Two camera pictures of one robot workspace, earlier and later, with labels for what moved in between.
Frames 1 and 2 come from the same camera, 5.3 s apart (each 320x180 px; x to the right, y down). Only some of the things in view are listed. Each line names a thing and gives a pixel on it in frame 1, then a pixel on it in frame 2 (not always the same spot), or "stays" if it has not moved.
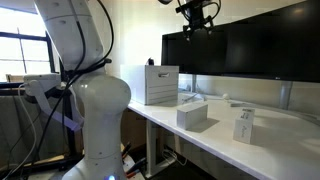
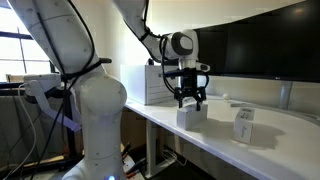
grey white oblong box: x=191 y=115 stays
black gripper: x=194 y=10 -> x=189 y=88
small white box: x=243 y=125 stays
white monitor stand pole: x=285 y=93 stays
